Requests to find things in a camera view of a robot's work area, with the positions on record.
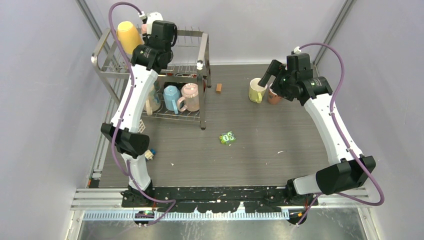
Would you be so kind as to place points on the salmon floral mug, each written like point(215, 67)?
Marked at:
point(272, 97)

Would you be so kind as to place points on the green owl toy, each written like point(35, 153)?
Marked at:
point(227, 138)

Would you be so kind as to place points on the pale pink marbled mug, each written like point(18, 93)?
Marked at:
point(189, 100)

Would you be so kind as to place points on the lime green mug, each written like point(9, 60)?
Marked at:
point(256, 92)

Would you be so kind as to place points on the beige patterned mug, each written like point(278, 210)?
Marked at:
point(153, 102)

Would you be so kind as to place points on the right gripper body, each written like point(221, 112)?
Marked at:
point(281, 84)

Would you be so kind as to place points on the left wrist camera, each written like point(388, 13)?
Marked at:
point(149, 18)

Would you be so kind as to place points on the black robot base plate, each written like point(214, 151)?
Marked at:
point(217, 199)

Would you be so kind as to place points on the pink faceted mug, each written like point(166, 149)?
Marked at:
point(144, 29)

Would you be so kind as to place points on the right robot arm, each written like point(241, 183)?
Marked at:
point(348, 167)

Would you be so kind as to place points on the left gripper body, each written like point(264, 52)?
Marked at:
point(146, 38)

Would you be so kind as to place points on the white grid brick piece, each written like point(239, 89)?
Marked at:
point(141, 126)

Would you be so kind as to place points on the yellow cup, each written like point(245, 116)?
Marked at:
point(128, 36)

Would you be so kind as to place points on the colourful brick toy car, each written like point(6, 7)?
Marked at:
point(149, 154)

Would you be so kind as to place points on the small wooden block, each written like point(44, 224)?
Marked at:
point(218, 89)

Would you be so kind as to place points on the light blue mug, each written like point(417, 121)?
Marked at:
point(171, 95)

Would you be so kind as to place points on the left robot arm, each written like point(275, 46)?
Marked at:
point(146, 62)

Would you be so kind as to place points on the steel two-tier dish rack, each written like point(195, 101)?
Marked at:
point(190, 64)

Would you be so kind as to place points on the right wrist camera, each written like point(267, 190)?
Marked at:
point(296, 50)

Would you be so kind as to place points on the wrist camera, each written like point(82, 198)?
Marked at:
point(149, 18)
point(296, 50)

